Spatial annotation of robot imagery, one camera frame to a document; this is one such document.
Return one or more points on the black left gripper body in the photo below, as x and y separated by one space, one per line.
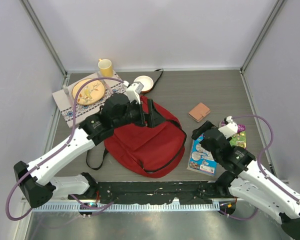
132 115

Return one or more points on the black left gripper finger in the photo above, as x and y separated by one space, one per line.
141 122
153 117

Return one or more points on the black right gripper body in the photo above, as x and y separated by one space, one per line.
204 145

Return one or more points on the blue comic paperback book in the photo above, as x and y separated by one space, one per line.
201 160

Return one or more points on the purple treehouse paperback book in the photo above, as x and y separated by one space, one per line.
236 134

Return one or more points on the red student backpack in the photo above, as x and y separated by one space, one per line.
150 152

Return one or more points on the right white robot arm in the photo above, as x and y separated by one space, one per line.
246 178

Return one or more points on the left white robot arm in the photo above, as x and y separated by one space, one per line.
37 180

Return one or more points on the orange white bowl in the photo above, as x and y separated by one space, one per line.
147 83

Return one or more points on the yellow bird plate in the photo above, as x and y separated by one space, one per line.
91 93

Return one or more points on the yellow mug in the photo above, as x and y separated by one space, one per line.
105 67

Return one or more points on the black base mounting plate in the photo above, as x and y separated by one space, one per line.
155 192

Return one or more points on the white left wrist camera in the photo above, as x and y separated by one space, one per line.
133 91

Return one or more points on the pink handled knife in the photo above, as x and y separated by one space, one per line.
99 75

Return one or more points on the pink handled fork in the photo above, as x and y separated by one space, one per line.
67 93

